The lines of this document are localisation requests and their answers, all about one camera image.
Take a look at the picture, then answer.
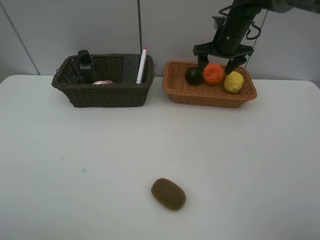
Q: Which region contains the black whiteboard eraser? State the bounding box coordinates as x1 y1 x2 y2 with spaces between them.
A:
122 54 140 84

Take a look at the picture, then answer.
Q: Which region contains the white marker pink cap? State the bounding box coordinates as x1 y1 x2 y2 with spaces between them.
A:
136 48 147 85

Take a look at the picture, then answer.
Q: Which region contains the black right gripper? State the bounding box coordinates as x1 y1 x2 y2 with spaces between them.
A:
193 42 254 75

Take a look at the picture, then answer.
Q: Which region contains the orange tangerine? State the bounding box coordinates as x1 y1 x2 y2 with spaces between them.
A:
202 63 224 85

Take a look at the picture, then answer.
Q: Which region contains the dark green pump bottle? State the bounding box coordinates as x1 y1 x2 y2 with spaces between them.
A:
77 49 97 85

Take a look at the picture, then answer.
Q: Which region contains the pink bottle white cap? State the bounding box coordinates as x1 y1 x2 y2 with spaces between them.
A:
93 80 114 85

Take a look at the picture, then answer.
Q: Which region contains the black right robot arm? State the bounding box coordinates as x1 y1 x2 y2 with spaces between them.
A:
193 0 320 75

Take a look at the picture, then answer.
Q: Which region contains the orange wicker basket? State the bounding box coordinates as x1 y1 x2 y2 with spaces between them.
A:
162 61 257 108

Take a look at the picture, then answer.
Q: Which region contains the brown kiwi fruit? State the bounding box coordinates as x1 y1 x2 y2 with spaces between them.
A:
150 178 187 211

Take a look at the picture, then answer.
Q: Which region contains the dark purple mangosteen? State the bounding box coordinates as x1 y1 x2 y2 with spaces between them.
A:
184 66 204 86

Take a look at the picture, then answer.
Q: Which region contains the dark brown wicker basket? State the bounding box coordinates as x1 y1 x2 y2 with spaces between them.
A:
51 54 155 108

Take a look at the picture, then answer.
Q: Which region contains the yellow lemon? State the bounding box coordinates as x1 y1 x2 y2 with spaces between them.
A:
224 71 244 94

